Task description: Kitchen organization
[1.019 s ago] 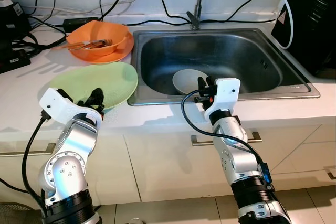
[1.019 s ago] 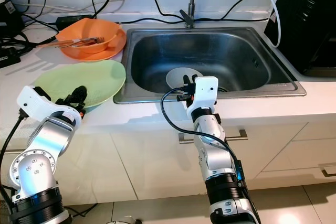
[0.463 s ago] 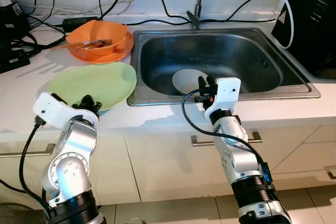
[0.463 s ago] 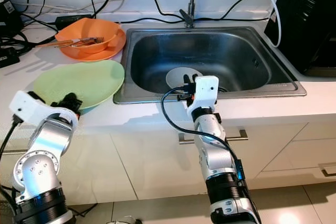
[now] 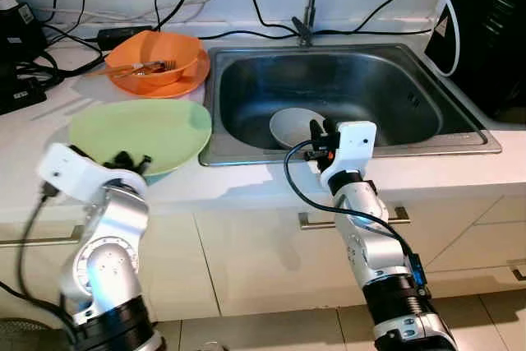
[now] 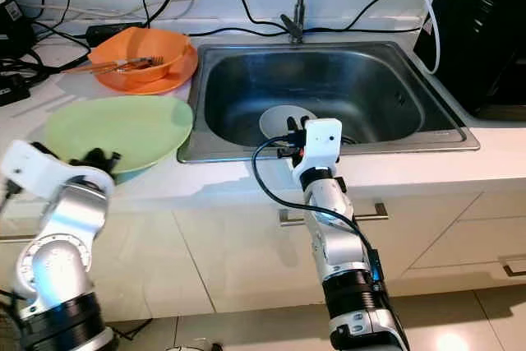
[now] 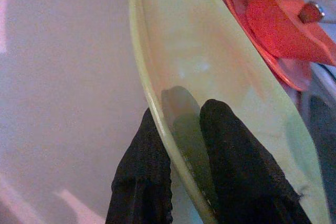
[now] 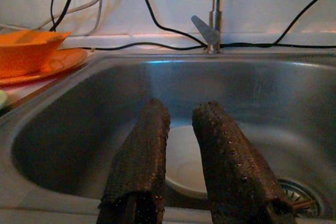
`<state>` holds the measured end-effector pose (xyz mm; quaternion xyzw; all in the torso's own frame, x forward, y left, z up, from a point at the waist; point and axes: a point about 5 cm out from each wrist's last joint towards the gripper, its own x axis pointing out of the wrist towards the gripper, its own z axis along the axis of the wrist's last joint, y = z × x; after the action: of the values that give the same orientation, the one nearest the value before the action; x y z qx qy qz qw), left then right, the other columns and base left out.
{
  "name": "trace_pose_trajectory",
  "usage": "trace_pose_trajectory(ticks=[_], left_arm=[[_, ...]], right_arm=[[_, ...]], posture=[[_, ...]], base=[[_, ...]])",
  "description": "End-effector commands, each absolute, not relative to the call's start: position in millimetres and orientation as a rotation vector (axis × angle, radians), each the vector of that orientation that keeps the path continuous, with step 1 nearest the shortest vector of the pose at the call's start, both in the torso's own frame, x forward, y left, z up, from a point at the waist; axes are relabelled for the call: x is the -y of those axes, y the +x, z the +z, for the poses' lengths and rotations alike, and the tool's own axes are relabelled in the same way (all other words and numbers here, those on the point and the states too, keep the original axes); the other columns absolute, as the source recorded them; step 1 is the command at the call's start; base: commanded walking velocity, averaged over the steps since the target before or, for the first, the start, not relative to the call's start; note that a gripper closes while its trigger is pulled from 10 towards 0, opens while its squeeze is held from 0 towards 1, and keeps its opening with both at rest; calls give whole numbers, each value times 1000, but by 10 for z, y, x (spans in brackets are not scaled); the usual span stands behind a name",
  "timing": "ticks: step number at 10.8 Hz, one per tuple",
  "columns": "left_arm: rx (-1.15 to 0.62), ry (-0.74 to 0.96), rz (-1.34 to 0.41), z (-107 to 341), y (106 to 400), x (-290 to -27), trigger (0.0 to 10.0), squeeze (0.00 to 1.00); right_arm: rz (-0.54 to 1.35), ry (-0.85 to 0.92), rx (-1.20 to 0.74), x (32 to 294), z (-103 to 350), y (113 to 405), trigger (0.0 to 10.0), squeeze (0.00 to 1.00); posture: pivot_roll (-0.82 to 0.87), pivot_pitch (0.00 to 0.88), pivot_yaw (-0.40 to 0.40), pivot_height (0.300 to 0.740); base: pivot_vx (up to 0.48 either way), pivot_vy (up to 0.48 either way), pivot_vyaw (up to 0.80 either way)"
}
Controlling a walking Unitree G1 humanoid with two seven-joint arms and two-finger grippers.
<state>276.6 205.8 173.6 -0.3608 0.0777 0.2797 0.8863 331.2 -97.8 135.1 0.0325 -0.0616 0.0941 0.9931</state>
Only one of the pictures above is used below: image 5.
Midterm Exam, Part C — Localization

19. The white bowl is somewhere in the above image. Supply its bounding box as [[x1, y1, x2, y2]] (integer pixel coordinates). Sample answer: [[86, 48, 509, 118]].
[[270, 108, 330, 151]]

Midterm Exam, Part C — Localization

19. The light green plate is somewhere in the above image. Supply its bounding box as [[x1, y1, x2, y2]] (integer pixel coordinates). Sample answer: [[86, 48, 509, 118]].
[[68, 99, 214, 187]]

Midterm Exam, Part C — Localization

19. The white kitchen cabinet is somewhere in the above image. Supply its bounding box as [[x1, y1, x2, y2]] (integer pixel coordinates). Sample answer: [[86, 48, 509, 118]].
[[0, 195, 526, 323]]

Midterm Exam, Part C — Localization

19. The stainless steel sink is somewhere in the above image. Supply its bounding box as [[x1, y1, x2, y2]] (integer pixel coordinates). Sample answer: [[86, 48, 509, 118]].
[[200, 43, 503, 168]]

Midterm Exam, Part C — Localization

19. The orange plate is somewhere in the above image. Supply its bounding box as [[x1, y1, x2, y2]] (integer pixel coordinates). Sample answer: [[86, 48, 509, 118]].
[[110, 53, 212, 99]]

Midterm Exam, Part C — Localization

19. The orange bowl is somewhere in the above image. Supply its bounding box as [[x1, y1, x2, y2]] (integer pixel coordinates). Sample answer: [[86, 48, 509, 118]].
[[104, 30, 203, 88]]

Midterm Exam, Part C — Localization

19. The black power strip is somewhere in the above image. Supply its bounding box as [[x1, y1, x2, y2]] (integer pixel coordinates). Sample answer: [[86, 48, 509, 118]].
[[0, 76, 49, 116]]

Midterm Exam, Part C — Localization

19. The black power brick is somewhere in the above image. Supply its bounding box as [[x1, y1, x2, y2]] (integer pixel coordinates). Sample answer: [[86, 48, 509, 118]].
[[97, 26, 145, 48]]

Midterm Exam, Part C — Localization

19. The black charger with white labels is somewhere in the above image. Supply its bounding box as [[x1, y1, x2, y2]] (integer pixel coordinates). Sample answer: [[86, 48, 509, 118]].
[[0, 0, 47, 73]]

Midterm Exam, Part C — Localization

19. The black water dispenser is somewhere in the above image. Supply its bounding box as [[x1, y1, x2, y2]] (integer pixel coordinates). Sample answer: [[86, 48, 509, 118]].
[[425, 0, 526, 122]]

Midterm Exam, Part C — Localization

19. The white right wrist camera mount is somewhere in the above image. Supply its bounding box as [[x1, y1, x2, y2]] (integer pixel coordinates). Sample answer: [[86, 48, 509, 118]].
[[320, 120, 378, 191]]

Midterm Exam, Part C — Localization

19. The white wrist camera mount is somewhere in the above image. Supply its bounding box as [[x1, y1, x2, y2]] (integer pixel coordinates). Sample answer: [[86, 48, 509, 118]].
[[36, 142, 125, 205], [320, 120, 378, 191]]

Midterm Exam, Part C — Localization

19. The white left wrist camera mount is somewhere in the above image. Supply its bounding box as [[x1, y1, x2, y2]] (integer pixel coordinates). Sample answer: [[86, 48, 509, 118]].
[[36, 142, 125, 205]]

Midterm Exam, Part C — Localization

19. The wooden handled metal fork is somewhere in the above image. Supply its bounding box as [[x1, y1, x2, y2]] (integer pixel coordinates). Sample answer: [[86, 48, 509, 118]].
[[115, 59, 178, 80]]

